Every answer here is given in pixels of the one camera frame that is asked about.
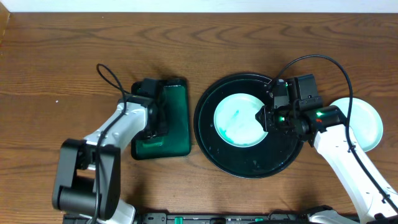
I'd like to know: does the green sponge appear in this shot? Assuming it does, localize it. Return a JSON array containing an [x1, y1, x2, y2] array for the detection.
[[141, 138, 164, 149]]

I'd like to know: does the pale green plate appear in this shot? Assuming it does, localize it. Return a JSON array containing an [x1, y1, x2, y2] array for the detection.
[[319, 98, 383, 154], [213, 93, 267, 147]]

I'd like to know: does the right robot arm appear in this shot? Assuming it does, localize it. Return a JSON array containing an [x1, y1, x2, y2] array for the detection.
[[256, 78, 397, 223]]

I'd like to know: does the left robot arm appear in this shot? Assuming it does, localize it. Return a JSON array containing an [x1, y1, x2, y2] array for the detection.
[[52, 91, 166, 223]]

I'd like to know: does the rectangular black tray green water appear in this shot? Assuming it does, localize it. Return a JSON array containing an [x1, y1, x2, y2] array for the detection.
[[131, 78, 191, 160]]

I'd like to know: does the round black tray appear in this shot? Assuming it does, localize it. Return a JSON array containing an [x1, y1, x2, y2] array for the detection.
[[193, 73, 303, 179]]

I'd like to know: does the right black cable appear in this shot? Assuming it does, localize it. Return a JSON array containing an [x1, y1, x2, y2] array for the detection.
[[269, 54, 398, 212]]

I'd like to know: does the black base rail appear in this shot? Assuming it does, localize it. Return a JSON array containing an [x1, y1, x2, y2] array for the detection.
[[62, 212, 312, 224]]

